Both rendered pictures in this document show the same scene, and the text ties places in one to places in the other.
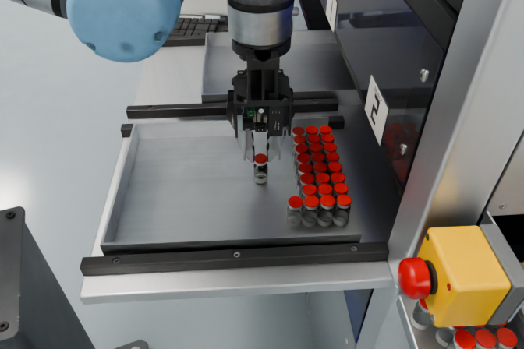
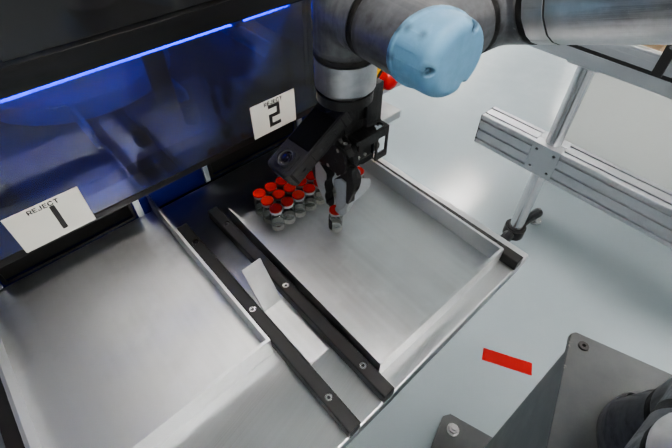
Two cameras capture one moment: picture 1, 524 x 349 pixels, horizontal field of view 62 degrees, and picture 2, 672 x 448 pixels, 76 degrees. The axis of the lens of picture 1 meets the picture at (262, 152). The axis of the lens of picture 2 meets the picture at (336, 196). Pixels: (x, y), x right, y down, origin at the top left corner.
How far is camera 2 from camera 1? 0.86 m
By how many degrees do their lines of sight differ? 82
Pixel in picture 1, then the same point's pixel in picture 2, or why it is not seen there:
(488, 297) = not seen: hidden behind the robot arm
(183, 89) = (243, 420)
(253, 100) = (376, 115)
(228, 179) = (355, 248)
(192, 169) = (370, 282)
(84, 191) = not seen: outside the picture
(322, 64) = (77, 293)
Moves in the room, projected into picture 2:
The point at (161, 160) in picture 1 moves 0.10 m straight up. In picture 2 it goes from (384, 317) to (390, 275)
